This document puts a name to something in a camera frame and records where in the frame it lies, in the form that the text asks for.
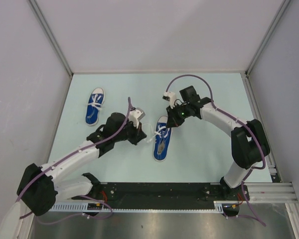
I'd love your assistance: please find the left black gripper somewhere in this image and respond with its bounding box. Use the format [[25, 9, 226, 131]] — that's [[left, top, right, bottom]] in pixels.
[[113, 118, 147, 145]]

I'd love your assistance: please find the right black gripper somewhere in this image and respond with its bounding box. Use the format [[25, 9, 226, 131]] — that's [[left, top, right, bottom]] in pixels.
[[166, 103, 190, 128]]

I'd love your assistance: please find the blue sneaker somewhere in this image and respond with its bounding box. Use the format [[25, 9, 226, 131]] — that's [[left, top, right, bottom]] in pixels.
[[85, 88, 105, 126], [153, 116, 172, 162]]

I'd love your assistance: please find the white shoelace of sneaker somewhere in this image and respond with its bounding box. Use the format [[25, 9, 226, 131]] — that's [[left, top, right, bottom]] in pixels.
[[143, 122, 172, 144]]

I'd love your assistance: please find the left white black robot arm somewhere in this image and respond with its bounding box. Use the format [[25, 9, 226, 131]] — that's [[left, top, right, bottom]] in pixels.
[[17, 108, 147, 216]]

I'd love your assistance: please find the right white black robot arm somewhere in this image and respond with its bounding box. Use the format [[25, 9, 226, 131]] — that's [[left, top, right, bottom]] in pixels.
[[163, 86, 270, 200]]

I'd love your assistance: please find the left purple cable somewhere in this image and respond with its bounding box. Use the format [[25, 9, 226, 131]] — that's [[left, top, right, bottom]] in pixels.
[[16, 97, 138, 226]]

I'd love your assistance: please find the purple cable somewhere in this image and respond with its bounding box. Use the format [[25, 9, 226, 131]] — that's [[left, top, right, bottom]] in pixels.
[[165, 74, 267, 227], [16, 97, 138, 226]]

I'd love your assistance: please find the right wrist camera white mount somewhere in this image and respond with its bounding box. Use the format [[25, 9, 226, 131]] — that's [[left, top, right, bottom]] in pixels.
[[162, 91, 177, 109]]

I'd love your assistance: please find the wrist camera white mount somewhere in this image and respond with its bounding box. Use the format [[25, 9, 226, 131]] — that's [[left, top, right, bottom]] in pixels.
[[128, 108, 146, 127], [162, 91, 177, 109]]

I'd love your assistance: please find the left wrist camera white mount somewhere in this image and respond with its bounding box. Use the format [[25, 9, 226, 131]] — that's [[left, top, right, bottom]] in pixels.
[[128, 108, 146, 127]]

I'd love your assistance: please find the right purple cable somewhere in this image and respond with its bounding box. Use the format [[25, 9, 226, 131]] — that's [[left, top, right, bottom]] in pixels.
[[165, 74, 267, 227]]

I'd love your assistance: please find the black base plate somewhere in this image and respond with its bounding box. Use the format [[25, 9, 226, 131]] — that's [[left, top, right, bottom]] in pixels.
[[86, 182, 250, 209]]

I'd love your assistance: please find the white slotted cable duct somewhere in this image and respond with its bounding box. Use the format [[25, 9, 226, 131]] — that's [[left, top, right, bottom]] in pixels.
[[49, 201, 240, 214]]

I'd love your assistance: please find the aluminium corner post right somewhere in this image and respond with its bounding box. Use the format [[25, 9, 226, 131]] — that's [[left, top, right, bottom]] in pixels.
[[245, 0, 293, 76]]

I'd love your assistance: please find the aluminium corner post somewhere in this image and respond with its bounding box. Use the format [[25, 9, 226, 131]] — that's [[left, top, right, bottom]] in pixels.
[[27, 0, 74, 79], [245, 0, 293, 76]]

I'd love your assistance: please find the aluminium corner post left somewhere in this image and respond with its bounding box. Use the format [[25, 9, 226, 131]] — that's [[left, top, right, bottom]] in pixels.
[[27, 0, 74, 79]]

